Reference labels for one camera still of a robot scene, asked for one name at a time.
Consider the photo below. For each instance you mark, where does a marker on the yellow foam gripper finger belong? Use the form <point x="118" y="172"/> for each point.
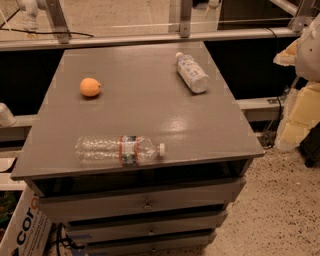
<point x="287" y="57"/>
<point x="301" y="115"/>

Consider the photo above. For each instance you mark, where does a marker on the clear plastic water bottle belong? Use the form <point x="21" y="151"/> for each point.
<point x="128" y="150"/>

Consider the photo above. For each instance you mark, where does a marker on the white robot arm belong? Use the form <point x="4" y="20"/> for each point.
<point x="308" y="53"/>

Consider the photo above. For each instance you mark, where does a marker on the white labelled plastic bottle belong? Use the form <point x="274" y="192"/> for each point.
<point x="192" y="73"/>

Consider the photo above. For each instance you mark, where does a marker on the grey drawer cabinet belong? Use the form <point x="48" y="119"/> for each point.
<point x="175" y="201"/>

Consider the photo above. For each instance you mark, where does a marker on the orange fruit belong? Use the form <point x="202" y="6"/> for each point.
<point x="89" y="87"/>

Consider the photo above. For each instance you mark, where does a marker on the white pipe fitting top left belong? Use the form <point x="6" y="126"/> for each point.
<point x="30" y="10"/>

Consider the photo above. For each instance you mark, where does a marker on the white cylinder at left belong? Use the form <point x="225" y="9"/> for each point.
<point x="6" y="117"/>

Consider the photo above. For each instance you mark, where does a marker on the white cardboard box with lettering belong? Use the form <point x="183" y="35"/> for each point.
<point x="28" y="229"/>

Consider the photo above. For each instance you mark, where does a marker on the aluminium frame rail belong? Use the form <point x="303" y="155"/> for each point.
<point x="94" y="42"/>

